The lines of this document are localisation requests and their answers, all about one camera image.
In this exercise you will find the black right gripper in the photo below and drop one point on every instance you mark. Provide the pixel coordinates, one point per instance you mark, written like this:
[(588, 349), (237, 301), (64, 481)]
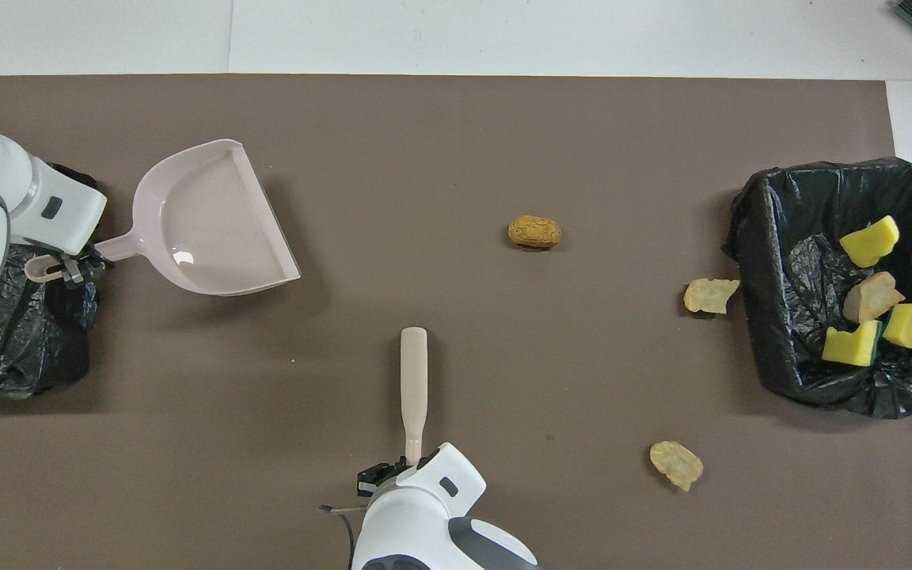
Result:
[(381, 475)]

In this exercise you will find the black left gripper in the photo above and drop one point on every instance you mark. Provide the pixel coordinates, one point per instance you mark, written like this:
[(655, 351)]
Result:
[(80, 265)]

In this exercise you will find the beige brush with black bristles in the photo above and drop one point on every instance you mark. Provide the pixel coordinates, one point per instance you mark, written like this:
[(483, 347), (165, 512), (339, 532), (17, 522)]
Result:
[(414, 372)]

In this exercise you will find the beige plastic dustpan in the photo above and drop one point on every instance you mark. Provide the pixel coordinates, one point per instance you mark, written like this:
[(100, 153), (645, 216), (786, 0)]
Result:
[(210, 222)]

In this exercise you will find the pale cream chip piece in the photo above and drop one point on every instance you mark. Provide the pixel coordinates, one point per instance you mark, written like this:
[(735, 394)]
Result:
[(709, 295)]

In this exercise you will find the notched yellow sponge piece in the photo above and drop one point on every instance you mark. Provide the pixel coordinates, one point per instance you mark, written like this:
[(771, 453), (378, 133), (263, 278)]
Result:
[(852, 347)]

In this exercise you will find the beige stone-like chunk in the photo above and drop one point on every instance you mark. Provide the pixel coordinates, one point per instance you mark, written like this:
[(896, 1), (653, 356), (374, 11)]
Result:
[(872, 299)]

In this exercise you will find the large yellow sponge piece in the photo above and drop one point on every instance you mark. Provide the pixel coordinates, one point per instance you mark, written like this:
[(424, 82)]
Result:
[(872, 241)]

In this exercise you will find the small yellow sponge piece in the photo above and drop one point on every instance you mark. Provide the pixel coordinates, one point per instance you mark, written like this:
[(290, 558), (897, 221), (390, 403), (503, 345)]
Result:
[(905, 324)]

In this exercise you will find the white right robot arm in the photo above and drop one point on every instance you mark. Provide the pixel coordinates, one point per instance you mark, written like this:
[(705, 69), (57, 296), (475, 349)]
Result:
[(424, 522)]

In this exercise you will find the black bag lined bin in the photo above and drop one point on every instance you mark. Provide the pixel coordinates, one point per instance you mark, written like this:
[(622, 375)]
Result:
[(804, 261), (20, 340)]

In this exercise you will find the orange-brown nugget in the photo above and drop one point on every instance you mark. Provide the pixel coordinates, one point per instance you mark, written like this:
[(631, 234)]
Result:
[(535, 232)]

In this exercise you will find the golden crinkled chip piece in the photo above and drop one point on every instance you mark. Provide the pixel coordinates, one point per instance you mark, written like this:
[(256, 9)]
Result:
[(676, 465)]

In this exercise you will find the brown table mat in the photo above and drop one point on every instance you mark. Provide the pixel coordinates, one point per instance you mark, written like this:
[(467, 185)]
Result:
[(456, 142)]

